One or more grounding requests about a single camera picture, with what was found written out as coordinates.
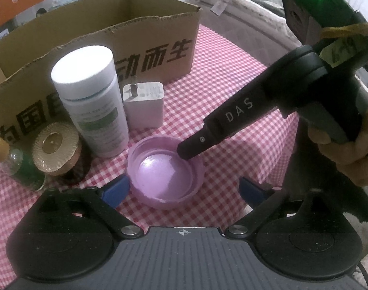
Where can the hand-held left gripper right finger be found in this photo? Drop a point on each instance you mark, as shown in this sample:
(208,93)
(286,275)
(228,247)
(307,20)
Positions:
(252,191)

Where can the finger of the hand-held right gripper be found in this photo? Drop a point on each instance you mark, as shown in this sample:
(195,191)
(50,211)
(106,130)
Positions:
(193,146)

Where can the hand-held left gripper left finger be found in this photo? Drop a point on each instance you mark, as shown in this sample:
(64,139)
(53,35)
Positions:
(115,190)

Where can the purple plastic lid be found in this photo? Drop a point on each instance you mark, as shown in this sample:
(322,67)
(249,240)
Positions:
(162,175)

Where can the white charger plug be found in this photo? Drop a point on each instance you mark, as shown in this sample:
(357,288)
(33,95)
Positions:
(144,105)

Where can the gold lid jar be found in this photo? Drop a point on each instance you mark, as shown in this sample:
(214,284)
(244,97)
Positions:
(55,148)

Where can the green dropper bottle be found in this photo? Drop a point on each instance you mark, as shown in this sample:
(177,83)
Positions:
(23,169)

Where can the white pill bottle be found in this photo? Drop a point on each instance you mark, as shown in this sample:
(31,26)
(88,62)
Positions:
(90,96)

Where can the brown cardboard box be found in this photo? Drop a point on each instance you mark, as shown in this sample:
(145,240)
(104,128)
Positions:
(81,45)

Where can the person's right hand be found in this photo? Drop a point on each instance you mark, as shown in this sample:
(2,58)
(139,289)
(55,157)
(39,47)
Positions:
(362,163)

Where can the pink checkered tablecloth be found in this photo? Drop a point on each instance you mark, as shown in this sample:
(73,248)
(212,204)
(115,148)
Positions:
(232,157)

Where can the grey quilted mattress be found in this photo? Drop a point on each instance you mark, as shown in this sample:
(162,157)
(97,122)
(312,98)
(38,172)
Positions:
(247,36)

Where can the white fleece blanket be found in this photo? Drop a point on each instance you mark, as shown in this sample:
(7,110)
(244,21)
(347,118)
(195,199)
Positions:
(232,3)

